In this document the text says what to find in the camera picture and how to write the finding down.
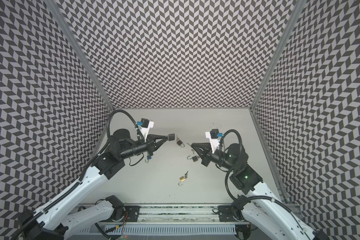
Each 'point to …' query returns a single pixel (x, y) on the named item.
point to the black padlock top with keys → (179, 142)
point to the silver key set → (192, 149)
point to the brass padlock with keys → (182, 178)
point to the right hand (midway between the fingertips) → (192, 150)
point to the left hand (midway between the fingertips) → (167, 140)
